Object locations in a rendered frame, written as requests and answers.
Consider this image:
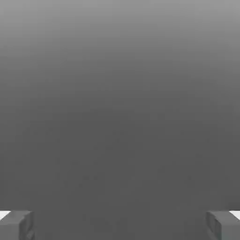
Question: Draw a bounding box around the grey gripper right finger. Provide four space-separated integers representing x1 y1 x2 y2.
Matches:
205 210 240 240

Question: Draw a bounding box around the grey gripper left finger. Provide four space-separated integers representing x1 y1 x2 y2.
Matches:
0 210 36 240

